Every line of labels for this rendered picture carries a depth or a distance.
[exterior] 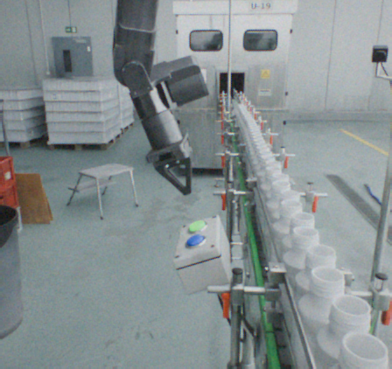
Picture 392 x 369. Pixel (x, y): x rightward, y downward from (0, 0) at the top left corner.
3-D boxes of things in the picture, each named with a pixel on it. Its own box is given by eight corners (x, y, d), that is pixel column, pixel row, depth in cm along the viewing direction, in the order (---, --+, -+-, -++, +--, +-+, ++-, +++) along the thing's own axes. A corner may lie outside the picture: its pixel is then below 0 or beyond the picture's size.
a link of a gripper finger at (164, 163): (206, 180, 73) (188, 135, 70) (205, 192, 66) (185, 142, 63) (173, 191, 74) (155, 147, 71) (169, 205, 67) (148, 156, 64)
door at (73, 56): (96, 119, 1030) (89, 36, 969) (59, 118, 1036) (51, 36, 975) (97, 118, 1039) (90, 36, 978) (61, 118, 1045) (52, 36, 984)
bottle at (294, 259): (276, 334, 59) (283, 237, 54) (279, 311, 64) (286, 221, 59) (318, 343, 57) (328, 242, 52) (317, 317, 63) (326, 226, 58)
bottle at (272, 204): (292, 261, 80) (298, 188, 75) (263, 261, 81) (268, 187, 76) (288, 248, 86) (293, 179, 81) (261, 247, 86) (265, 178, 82)
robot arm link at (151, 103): (129, 86, 66) (123, 87, 61) (164, 72, 66) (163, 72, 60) (143, 123, 68) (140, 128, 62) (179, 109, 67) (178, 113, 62)
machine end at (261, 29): (283, 179, 485) (297, -1, 424) (176, 177, 493) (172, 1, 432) (269, 151, 637) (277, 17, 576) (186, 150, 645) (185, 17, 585)
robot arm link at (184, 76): (115, 43, 61) (116, 67, 55) (181, 16, 60) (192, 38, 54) (143, 102, 69) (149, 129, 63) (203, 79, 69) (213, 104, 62)
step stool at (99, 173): (103, 193, 429) (100, 158, 417) (139, 206, 391) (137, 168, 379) (66, 205, 395) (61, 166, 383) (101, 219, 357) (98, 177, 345)
